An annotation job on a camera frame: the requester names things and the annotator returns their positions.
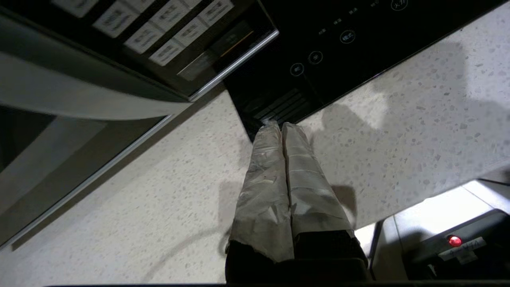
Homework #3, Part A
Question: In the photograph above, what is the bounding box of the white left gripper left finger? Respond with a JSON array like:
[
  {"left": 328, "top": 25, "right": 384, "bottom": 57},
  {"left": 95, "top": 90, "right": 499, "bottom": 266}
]
[{"left": 224, "top": 121, "right": 295, "bottom": 271}]

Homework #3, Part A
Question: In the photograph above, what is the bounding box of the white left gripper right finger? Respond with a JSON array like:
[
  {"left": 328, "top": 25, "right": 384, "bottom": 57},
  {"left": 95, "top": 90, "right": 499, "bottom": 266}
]
[{"left": 282, "top": 122, "right": 369, "bottom": 271}]

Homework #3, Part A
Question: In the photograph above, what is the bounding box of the black glass microwave door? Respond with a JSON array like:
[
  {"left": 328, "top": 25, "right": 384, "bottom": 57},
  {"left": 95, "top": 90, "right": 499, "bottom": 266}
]
[{"left": 0, "top": 16, "right": 194, "bottom": 250}]

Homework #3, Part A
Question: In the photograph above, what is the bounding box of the black robot base red light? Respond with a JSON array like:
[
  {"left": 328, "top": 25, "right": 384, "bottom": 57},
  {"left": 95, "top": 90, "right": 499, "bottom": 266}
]
[{"left": 402, "top": 209, "right": 510, "bottom": 279}]

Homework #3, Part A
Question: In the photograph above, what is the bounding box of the silver Panasonic microwave oven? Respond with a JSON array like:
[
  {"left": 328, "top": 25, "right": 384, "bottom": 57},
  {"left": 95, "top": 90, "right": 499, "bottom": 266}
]
[{"left": 0, "top": 0, "right": 279, "bottom": 250}]

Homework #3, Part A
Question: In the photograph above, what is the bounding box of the black induction cooktop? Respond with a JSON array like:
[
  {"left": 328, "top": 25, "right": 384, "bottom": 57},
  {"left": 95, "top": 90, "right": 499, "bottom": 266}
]
[{"left": 223, "top": 0, "right": 510, "bottom": 142}]

